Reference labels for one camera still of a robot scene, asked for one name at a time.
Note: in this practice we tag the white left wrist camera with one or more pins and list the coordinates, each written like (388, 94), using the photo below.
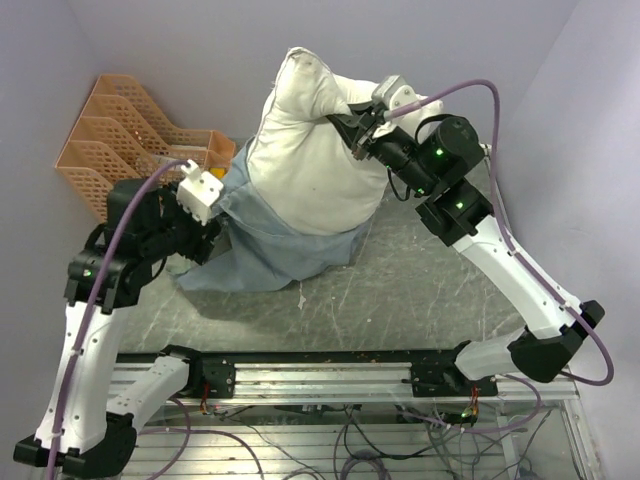
(198, 191)

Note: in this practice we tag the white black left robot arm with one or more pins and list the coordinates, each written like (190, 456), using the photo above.
(84, 433)

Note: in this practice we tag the white pillow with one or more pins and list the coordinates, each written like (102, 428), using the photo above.
(299, 164)

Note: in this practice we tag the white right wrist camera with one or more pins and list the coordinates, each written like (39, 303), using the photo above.
(393, 92)

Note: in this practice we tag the yellow object in organizer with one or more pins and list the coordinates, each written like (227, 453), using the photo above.
(218, 172)

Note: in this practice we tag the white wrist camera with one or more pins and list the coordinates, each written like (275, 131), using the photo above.
(393, 92)
(198, 191)

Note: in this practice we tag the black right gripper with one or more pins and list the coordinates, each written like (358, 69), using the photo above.
(348, 127)

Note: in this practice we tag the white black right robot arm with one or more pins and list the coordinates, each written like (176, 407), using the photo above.
(434, 162)

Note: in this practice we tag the blue and beige pillowcase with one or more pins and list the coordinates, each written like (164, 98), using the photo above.
(265, 254)

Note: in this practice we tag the aluminium mounting rail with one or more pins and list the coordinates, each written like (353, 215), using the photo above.
(337, 376)

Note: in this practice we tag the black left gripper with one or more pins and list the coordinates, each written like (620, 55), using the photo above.
(198, 248)

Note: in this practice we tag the orange plastic file organizer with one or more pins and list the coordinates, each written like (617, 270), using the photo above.
(122, 133)

